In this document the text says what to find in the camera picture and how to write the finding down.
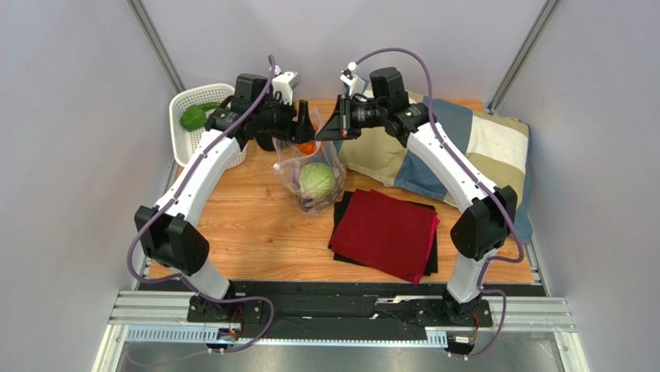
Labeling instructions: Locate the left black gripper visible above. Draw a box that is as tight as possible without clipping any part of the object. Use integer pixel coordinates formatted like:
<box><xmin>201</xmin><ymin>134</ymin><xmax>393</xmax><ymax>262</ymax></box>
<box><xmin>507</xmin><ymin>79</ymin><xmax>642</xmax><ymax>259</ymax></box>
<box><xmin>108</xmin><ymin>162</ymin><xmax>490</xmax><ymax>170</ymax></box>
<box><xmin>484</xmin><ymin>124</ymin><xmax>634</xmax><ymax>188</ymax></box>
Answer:
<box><xmin>253</xmin><ymin>95</ymin><xmax>318</xmax><ymax>145</ymax></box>

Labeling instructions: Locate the clear zip top bag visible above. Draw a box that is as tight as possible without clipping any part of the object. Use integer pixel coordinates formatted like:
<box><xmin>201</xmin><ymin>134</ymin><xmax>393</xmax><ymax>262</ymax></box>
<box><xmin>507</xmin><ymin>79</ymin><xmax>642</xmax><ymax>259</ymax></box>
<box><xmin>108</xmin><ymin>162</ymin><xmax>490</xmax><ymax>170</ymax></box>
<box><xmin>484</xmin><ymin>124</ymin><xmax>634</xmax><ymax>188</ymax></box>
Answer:
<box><xmin>272</xmin><ymin>139</ymin><xmax>346</xmax><ymax>215</ymax></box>

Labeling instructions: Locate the green toy cabbage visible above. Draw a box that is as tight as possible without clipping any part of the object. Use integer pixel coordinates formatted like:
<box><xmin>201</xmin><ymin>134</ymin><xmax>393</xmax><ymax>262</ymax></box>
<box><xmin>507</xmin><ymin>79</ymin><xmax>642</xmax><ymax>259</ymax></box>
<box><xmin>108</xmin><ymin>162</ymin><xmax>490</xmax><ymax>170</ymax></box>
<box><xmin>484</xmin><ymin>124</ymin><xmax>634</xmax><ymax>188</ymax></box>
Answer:
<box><xmin>298</xmin><ymin>162</ymin><xmax>336</xmax><ymax>198</ymax></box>

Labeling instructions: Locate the purple toy eggplant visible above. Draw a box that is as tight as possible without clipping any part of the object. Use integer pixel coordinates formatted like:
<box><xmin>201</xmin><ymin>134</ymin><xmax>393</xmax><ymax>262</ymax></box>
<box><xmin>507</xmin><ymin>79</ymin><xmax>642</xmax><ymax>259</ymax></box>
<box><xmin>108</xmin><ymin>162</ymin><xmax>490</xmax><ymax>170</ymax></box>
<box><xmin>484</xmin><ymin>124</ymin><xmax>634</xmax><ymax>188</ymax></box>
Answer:
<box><xmin>292</xmin><ymin>166</ymin><xmax>328</xmax><ymax>212</ymax></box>

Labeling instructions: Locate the green toy chili pepper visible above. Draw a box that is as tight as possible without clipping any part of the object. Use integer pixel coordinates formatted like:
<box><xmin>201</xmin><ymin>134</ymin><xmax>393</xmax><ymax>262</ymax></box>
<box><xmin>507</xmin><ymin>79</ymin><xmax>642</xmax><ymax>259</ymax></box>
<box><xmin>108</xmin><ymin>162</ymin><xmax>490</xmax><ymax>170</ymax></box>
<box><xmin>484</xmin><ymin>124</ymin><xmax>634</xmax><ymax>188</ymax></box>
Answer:
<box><xmin>199</xmin><ymin>102</ymin><xmax>221</xmax><ymax>112</ymax></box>

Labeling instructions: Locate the green toy bell pepper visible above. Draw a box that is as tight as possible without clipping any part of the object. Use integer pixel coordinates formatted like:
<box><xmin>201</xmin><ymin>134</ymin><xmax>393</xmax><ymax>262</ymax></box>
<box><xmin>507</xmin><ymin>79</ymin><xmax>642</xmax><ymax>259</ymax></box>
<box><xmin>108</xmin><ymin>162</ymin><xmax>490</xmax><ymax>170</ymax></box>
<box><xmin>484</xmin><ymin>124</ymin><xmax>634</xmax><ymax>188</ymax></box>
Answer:
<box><xmin>179</xmin><ymin>105</ymin><xmax>207</xmax><ymax>132</ymax></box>

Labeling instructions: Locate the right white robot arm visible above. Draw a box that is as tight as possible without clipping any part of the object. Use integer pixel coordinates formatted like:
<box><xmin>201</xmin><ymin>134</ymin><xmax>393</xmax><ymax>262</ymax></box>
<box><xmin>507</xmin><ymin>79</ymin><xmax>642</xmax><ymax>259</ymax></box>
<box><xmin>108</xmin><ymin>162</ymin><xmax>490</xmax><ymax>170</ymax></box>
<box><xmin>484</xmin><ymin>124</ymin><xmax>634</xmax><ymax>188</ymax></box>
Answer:
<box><xmin>315</xmin><ymin>63</ymin><xmax>517</xmax><ymax>324</ymax></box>

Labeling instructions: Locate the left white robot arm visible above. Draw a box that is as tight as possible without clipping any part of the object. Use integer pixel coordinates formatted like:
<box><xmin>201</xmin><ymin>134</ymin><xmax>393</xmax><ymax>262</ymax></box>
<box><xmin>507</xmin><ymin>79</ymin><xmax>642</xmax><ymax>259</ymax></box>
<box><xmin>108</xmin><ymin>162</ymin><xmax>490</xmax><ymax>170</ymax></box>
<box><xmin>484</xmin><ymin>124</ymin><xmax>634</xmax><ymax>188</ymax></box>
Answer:
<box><xmin>129</xmin><ymin>70</ymin><xmax>315</xmax><ymax>320</ymax></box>

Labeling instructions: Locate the black baseball cap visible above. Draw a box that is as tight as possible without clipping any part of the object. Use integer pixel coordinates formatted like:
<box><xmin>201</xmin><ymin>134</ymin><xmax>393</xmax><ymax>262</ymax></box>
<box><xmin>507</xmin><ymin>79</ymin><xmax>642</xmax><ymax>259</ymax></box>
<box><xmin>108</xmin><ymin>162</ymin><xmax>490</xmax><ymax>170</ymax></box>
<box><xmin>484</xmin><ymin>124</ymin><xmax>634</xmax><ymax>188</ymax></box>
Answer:
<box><xmin>255</xmin><ymin>133</ymin><xmax>276</xmax><ymax>152</ymax></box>

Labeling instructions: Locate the red folded cloth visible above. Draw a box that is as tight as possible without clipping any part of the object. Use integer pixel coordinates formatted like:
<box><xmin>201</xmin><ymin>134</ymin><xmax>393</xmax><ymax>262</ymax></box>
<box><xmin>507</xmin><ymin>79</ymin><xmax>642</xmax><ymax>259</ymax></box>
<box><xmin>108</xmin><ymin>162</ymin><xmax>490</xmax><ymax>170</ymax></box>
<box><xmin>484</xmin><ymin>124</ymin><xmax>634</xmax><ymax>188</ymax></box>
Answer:
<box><xmin>329</xmin><ymin>188</ymin><xmax>442</xmax><ymax>285</ymax></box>

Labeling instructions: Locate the white plastic basket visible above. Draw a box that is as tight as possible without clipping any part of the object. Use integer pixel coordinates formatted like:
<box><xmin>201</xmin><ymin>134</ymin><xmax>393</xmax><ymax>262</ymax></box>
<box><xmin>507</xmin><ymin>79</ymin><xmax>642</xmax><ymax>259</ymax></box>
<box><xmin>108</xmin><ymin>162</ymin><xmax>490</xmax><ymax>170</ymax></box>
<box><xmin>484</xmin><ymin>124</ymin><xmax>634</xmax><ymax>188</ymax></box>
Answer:
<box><xmin>169</xmin><ymin>83</ymin><xmax>235</xmax><ymax>167</ymax></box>

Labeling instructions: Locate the checked blue beige pillow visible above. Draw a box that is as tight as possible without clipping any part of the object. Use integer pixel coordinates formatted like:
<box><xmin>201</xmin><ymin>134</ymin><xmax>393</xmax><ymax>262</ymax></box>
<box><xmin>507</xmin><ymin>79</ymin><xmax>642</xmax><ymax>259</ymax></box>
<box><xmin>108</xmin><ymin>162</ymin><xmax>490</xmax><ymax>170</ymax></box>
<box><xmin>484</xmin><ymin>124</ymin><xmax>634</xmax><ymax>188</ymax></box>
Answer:
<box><xmin>334</xmin><ymin>98</ymin><xmax>533</xmax><ymax>244</ymax></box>

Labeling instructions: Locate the black folded cloth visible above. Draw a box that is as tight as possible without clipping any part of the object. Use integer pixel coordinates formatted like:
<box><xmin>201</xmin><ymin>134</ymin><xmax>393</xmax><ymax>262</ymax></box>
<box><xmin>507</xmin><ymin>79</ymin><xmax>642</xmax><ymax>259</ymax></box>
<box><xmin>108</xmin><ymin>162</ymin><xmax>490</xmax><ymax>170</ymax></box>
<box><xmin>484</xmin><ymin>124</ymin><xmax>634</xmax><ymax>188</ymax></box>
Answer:
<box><xmin>328</xmin><ymin>189</ymin><xmax>440</xmax><ymax>277</ymax></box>

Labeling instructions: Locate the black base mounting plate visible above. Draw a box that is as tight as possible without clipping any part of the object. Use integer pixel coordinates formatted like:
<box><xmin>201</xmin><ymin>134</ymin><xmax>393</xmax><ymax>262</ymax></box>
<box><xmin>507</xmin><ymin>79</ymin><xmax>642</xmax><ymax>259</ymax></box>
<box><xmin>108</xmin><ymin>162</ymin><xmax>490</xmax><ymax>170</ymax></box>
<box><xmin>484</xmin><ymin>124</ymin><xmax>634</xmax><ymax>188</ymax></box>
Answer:
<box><xmin>187</xmin><ymin>281</ymin><xmax>494</xmax><ymax>341</ymax></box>

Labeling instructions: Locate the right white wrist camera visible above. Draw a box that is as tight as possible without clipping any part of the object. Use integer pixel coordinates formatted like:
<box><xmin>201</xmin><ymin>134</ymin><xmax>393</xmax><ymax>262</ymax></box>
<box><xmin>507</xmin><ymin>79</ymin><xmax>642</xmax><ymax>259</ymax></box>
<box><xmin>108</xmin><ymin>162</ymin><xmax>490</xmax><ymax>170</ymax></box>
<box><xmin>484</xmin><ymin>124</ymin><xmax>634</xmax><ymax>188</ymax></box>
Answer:
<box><xmin>340</xmin><ymin>61</ymin><xmax>366</xmax><ymax>97</ymax></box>

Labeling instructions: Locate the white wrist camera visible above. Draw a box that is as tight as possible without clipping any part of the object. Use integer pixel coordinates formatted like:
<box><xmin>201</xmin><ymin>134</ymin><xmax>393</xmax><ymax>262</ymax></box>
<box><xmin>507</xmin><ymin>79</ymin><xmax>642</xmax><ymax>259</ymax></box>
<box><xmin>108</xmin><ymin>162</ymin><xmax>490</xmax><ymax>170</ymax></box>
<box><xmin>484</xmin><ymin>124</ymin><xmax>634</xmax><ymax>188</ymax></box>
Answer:
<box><xmin>272</xmin><ymin>66</ymin><xmax>301</xmax><ymax>105</ymax></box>
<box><xmin>340</xmin><ymin>61</ymin><xmax>366</xmax><ymax>97</ymax></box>

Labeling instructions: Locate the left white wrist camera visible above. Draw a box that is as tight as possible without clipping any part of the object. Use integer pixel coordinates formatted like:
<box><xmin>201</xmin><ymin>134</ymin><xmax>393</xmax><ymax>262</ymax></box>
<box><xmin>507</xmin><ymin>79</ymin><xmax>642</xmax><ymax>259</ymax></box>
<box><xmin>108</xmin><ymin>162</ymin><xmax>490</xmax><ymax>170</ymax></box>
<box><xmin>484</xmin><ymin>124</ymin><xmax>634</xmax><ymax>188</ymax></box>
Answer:
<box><xmin>272</xmin><ymin>66</ymin><xmax>301</xmax><ymax>105</ymax></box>

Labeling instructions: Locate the left corner aluminium post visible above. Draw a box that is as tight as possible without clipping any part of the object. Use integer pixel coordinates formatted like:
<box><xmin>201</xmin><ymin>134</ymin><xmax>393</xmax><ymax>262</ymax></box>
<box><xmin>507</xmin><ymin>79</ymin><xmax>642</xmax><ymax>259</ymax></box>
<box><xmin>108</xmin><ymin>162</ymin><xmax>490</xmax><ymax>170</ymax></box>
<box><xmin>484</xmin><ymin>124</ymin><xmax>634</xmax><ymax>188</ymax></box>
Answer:
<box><xmin>126</xmin><ymin>0</ymin><xmax>185</xmax><ymax>94</ymax></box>

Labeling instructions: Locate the corner aluminium post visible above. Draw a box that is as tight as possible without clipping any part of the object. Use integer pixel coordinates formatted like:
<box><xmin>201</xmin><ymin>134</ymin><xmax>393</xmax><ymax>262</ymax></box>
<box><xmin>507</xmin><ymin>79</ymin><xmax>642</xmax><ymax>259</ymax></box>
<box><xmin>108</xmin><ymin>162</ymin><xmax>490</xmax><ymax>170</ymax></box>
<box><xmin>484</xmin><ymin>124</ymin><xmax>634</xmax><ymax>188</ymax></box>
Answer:
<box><xmin>486</xmin><ymin>0</ymin><xmax>562</xmax><ymax>115</ymax></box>
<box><xmin>126</xmin><ymin>0</ymin><xmax>185</xmax><ymax>94</ymax></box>

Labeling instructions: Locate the aluminium frame rail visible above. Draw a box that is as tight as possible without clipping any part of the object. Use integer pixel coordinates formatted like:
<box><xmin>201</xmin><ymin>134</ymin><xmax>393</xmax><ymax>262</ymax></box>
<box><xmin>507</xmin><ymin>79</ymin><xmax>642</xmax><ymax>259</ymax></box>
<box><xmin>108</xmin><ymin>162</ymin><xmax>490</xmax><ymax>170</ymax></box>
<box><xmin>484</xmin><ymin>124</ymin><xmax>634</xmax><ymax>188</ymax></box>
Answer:
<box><xmin>93</xmin><ymin>281</ymin><xmax>589</xmax><ymax>371</ymax></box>

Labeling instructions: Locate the right corner aluminium post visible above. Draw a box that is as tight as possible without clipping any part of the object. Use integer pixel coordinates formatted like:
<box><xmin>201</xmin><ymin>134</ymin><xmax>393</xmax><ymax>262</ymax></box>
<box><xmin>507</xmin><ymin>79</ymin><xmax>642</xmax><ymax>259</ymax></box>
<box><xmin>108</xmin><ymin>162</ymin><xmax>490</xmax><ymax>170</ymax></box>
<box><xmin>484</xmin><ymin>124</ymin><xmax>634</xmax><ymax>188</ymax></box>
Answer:
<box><xmin>486</xmin><ymin>0</ymin><xmax>562</xmax><ymax>115</ymax></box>

